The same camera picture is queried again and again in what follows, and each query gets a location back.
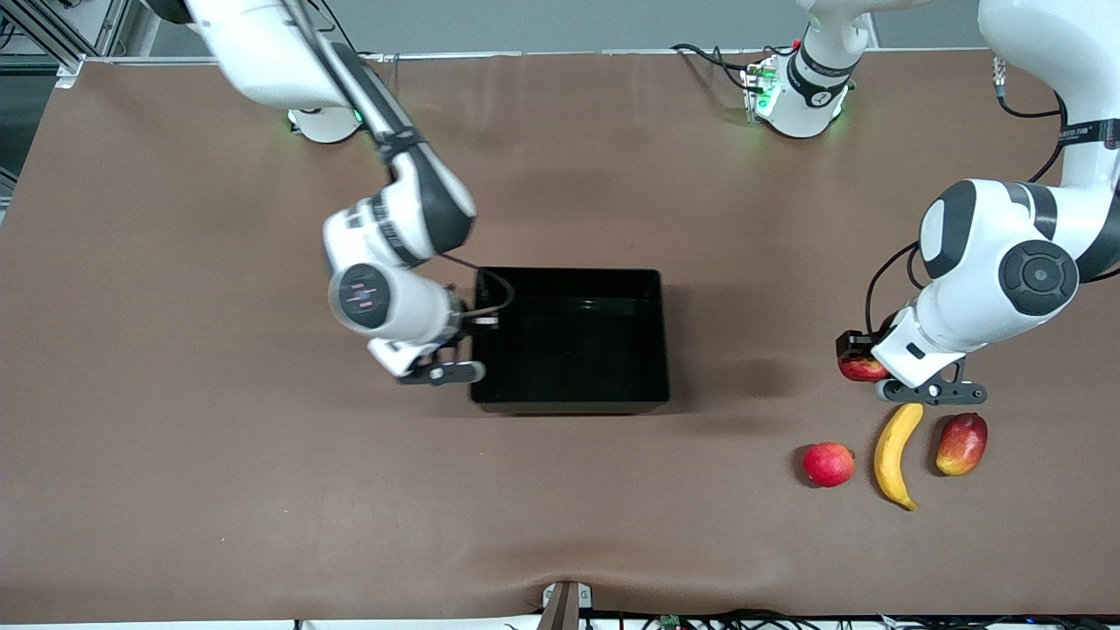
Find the red pomegranate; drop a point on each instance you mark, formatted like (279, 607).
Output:
(828, 465)

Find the yellow banana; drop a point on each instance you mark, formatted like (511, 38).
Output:
(892, 459)

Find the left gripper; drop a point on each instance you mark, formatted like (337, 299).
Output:
(850, 343)

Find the aluminium frame with diagonal bars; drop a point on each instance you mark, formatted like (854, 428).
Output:
(112, 26)

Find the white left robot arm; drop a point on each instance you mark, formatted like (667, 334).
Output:
(989, 262)

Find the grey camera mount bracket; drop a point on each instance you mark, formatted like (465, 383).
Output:
(564, 608)

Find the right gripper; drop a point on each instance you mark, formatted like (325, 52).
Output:
(467, 302)

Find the small green circuit board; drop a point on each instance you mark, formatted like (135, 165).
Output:
(670, 622)

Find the red yellow mango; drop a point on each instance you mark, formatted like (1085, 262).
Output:
(962, 444)

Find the black plastic box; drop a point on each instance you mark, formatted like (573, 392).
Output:
(577, 350)

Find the red yellow apple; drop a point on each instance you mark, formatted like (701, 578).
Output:
(862, 370)

